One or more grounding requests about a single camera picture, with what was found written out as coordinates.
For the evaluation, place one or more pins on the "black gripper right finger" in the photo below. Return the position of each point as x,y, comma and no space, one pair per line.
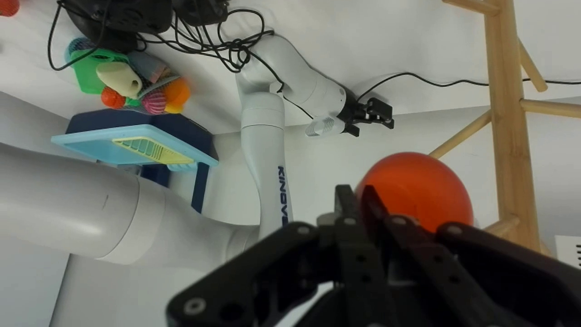
412,248

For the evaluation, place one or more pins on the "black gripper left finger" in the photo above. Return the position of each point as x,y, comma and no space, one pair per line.
357,243

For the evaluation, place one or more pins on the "orange cup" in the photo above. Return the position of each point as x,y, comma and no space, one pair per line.
419,183

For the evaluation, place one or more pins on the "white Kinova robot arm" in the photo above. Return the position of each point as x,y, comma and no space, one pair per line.
266,139

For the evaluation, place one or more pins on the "wooden cup stand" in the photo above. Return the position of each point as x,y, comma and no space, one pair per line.
510,121

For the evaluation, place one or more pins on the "orange toy ball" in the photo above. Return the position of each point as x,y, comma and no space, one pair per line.
177,96

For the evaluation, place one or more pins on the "blue toy shelf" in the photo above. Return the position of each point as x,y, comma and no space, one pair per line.
139,146

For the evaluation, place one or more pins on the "pink striped toy ball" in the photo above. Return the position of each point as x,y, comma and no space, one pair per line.
156,103

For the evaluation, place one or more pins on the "black power adapter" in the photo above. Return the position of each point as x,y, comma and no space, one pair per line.
203,10

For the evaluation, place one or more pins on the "small orange toy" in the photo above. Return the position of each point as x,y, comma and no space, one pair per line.
112,99

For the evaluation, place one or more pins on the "beige toy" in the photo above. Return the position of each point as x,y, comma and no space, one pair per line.
121,79

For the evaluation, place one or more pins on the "black bulky device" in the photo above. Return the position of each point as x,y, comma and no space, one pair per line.
119,16

